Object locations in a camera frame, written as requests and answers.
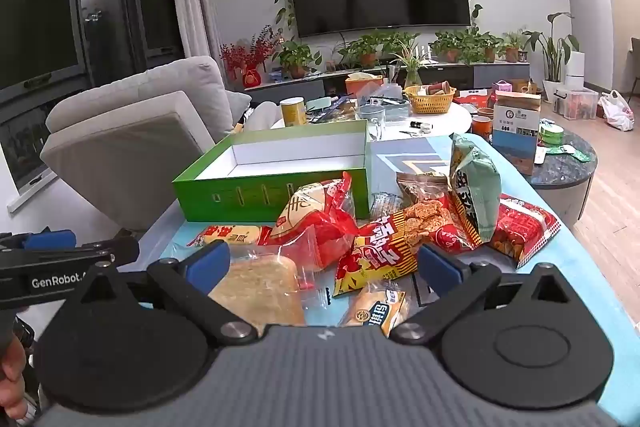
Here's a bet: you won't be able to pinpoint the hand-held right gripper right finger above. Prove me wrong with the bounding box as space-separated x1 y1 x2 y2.
389 243 581 344

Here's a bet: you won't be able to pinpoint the clear storage bin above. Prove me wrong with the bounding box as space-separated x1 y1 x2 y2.
551 86 600 121

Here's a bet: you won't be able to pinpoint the orange box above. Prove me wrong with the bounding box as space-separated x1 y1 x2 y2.
344 75 386 98

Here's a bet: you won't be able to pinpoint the red snack packet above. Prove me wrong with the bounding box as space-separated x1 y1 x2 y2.
486 194 562 269

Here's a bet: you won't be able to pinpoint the dark round table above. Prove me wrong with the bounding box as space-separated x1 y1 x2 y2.
519 128 599 220

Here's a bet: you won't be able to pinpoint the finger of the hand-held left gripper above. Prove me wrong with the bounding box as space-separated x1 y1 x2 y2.
0 231 76 255
75 229 141 268

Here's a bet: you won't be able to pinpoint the green sachet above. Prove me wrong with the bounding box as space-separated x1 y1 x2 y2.
559 145 594 164

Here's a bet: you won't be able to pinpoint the grey sofa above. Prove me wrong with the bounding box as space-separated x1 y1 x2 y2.
40 56 253 229

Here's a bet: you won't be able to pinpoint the yellow bread packet blue label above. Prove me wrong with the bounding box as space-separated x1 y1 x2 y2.
342 283 409 339

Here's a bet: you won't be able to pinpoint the yellow cake packet red ends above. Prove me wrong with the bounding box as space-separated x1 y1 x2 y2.
192 224 272 249

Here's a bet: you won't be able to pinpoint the red box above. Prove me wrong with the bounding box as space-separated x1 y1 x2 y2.
456 89 494 108

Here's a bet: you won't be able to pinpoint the white air purifier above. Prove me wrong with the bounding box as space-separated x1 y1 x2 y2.
564 51 587 90

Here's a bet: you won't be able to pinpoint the dark window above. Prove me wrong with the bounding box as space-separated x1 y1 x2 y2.
0 0 187 204

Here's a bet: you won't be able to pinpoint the pale green snack bag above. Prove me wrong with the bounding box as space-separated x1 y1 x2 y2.
449 133 502 244

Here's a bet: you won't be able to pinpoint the potted green plant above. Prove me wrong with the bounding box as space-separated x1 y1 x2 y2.
336 33 387 69
431 30 472 64
469 32 504 64
501 28 529 63
272 40 322 80
384 31 422 58

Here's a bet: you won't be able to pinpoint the green cardboard box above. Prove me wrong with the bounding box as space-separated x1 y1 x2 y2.
171 119 373 224

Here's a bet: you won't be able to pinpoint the dark television cabinet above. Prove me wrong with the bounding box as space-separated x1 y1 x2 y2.
227 61 532 94

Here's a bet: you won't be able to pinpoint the clear plastic wrapper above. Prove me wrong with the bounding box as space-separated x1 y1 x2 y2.
369 191 402 219

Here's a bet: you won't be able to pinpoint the spider plant in glass vase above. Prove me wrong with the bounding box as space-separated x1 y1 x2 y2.
390 42 432 88

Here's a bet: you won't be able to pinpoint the white pillow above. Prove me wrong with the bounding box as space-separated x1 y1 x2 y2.
234 99 282 134

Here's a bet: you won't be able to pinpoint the white plastic bag red print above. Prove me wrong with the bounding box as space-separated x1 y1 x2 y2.
599 89 637 132

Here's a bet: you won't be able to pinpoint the red flower arrangement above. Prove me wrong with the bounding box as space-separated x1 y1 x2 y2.
220 25 284 89

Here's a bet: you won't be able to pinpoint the snack packets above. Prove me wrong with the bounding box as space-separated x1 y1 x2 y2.
262 172 362 269

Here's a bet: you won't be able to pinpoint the clear bag of crisp squares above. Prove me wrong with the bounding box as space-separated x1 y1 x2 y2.
395 171 483 254

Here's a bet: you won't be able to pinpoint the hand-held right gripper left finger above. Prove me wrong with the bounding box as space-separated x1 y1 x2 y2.
65 239 258 341

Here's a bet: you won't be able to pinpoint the glass mug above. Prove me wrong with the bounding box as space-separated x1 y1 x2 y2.
355 104 387 142

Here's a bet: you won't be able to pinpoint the brown cake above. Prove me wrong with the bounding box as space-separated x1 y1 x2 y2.
207 254 307 329

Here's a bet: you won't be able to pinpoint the large leafy plant white pot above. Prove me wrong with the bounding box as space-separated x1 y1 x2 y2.
522 11 582 104

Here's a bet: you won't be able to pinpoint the person's left hand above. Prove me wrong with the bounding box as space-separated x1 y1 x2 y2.
0 336 28 420

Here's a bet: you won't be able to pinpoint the red yellow striped snack bag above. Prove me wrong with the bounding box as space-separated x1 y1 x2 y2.
332 212 422 298

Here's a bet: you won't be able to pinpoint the yellow can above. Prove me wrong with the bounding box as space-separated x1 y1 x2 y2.
279 97 309 128

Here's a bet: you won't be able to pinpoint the white cardboard box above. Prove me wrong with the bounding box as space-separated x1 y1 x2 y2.
491 90 543 174

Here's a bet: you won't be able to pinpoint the yellow wicker basket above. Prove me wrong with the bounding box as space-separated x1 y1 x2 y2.
403 84 457 114

